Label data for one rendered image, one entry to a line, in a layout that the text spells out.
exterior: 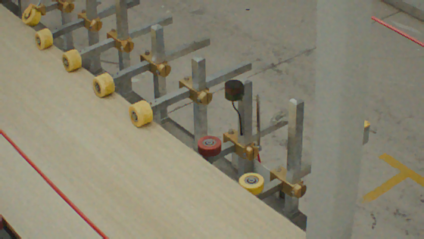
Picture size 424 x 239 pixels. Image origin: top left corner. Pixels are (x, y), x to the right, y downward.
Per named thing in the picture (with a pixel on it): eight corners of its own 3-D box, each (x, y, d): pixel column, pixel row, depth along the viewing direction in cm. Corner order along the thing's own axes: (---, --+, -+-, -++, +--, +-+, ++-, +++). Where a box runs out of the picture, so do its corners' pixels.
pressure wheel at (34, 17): (27, 23, 389) (35, 8, 389) (35, 29, 384) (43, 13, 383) (18, 19, 385) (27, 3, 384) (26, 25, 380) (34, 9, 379)
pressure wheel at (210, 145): (212, 158, 317) (211, 131, 310) (226, 169, 311) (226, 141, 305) (194, 167, 313) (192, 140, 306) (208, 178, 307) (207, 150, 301)
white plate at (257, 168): (232, 165, 329) (232, 142, 323) (279, 198, 312) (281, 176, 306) (232, 166, 329) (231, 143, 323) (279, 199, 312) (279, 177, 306)
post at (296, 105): (291, 211, 307) (297, 94, 280) (297, 215, 305) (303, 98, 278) (283, 215, 305) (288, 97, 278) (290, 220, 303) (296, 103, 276)
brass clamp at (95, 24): (88, 18, 382) (87, 8, 379) (104, 29, 373) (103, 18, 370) (76, 23, 379) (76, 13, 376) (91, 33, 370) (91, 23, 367)
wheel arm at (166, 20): (168, 20, 374) (168, 13, 372) (173, 23, 372) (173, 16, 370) (68, 61, 349) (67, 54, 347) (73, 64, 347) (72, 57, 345)
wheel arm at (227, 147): (294, 116, 333) (295, 106, 330) (300, 119, 330) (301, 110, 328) (202, 162, 311) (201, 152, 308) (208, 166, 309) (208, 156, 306)
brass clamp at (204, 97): (191, 86, 332) (191, 74, 330) (214, 101, 324) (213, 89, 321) (177, 92, 329) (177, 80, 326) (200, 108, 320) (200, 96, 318)
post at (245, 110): (245, 188, 326) (245, 75, 299) (251, 193, 324) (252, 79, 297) (238, 192, 324) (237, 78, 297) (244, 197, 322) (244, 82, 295)
